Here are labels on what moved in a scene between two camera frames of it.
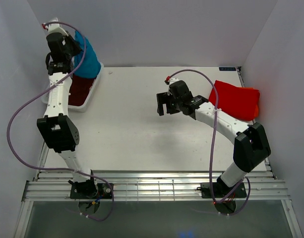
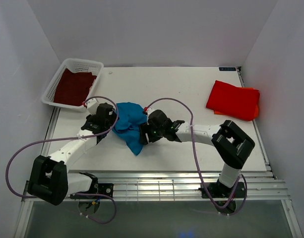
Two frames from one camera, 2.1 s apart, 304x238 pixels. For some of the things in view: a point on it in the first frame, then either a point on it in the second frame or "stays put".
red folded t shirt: [239, 102] stays put
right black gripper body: [174, 105] to [153, 133]
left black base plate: [104, 190] stays put
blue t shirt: [81, 40] to [130, 115]
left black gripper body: [74, 50] to [112, 120]
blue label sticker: [227, 69] stays put
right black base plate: [220, 189] stays put
